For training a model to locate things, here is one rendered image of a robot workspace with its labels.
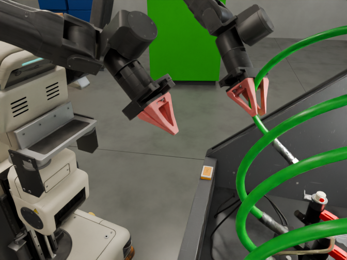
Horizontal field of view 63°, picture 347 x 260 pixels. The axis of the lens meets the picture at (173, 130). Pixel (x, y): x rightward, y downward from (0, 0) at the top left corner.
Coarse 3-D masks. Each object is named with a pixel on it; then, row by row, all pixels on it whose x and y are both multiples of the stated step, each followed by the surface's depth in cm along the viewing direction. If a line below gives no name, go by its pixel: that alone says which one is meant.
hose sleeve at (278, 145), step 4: (276, 140) 62; (272, 144) 63; (276, 144) 62; (280, 144) 62; (276, 148) 62; (280, 148) 62; (284, 148) 62; (280, 152) 62; (284, 152) 62; (288, 152) 62; (284, 156) 62; (288, 156) 62; (292, 156) 62; (288, 160) 62
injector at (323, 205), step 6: (312, 198) 54; (312, 204) 54; (318, 204) 53; (324, 204) 53; (312, 210) 54; (318, 210) 54; (300, 216) 56; (306, 216) 56; (312, 216) 55; (318, 216) 54; (306, 222) 56; (312, 222) 55; (318, 222) 55; (300, 258) 62
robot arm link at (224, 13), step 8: (184, 0) 68; (192, 0) 66; (200, 0) 65; (208, 0) 64; (216, 0) 67; (192, 8) 67; (200, 8) 65; (216, 8) 63; (224, 8) 65; (200, 16) 66; (224, 16) 64; (232, 16) 67; (200, 24) 66
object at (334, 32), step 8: (320, 32) 48; (328, 32) 47; (336, 32) 47; (344, 32) 46; (304, 40) 50; (312, 40) 49; (320, 40) 49; (288, 48) 52; (296, 48) 51; (280, 56) 54; (272, 64) 55; (264, 72) 57; (256, 80) 59; (256, 88) 60; (248, 96) 62; (248, 104) 62; (256, 120) 63; (264, 128) 63
